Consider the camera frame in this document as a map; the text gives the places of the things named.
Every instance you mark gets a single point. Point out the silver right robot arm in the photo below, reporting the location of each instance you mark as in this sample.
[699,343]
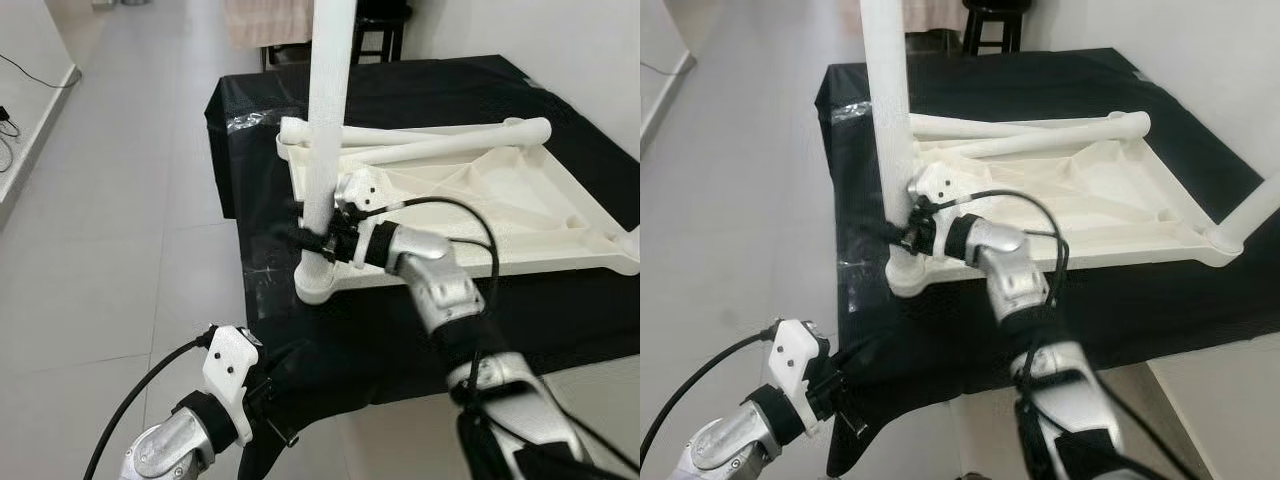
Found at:
[1020,285]
[445,290]

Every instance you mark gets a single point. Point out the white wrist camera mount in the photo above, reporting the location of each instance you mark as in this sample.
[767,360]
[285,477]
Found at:
[935,182]
[360,188]
[228,365]
[790,355]

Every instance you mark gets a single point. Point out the black round stool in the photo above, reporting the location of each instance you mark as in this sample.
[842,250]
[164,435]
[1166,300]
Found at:
[385,10]
[995,8]

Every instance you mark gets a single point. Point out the white plastic table top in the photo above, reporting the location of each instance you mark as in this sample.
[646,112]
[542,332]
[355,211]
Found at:
[1080,205]
[500,210]

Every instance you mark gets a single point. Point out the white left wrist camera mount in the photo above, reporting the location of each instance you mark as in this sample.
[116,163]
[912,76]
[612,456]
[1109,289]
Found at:
[228,365]
[790,355]

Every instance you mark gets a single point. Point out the white plastic table leg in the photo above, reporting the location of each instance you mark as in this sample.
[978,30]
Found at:
[885,80]
[450,148]
[400,133]
[1060,142]
[1250,215]
[332,90]
[990,127]

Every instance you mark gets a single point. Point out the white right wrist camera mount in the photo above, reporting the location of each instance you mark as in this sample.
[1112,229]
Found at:
[935,182]
[360,188]

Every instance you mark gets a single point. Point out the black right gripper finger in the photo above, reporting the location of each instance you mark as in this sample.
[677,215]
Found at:
[303,241]
[895,237]

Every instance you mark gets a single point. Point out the black tablecloth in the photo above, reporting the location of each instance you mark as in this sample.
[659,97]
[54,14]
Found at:
[1000,330]
[400,340]

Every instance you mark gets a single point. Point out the pink cloth covered table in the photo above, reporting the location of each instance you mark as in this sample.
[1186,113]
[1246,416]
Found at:
[935,15]
[270,22]

